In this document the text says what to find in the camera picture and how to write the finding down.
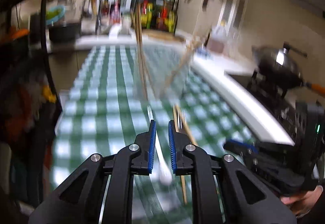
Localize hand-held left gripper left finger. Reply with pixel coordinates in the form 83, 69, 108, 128
28, 120, 157, 224

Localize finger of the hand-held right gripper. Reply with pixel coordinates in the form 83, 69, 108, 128
223, 138, 258, 156

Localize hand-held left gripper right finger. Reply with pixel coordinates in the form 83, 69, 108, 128
168, 120, 297, 224

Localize wooden chopstick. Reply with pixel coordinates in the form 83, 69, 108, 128
161, 36, 204, 91
177, 109, 199, 148
131, 10, 147, 99
136, 4, 149, 101
155, 27, 213, 98
173, 105, 188, 205

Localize white spoon with striped handle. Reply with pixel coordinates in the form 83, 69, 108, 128
147, 105, 173, 186

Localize clear plastic utensil holder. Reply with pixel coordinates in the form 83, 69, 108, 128
132, 35, 196, 101

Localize person's right forearm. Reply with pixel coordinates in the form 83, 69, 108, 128
296, 186, 325, 224

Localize person's right hand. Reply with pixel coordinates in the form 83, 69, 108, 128
281, 185, 324, 219

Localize black gas stove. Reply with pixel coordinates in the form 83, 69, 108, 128
228, 71, 325, 144

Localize green checked tablecloth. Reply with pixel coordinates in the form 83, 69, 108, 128
49, 45, 257, 224

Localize black wok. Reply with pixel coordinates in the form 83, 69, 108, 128
252, 45, 325, 96

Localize blue cloth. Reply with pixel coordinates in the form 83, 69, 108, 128
197, 48, 212, 59

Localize steel wok lid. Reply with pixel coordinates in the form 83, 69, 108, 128
264, 41, 308, 68

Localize clear plastic jug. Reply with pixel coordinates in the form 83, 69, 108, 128
225, 28, 245, 57

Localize oil jug with yellow cap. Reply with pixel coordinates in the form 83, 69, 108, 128
208, 27, 227, 54

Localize round wooden cutting board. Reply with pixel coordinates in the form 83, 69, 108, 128
142, 30, 186, 42

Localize white dishes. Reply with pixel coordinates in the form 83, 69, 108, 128
109, 25, 135, 37

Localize white container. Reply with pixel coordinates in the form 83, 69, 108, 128
121, 12, 133, 30

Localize red sauce bottle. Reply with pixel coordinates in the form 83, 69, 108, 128
157, 6, 168, 30

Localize yellow sauce bottle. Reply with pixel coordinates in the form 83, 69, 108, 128
143, 3, 154, 29

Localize black spice rack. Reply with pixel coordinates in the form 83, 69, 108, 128
138, 0, 179, 35

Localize pink dish soap bottle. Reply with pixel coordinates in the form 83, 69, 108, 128
110, 0, 121, 25

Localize black pot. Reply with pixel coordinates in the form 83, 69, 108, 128
48, 22, 82, 42

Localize steel faucet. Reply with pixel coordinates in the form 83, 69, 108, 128
82, 0, 104, 35

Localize black shelf rack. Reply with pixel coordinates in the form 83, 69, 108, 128
0, 0, 66, 123

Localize wall vent panel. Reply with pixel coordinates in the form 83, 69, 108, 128
220, 0, 234, 27

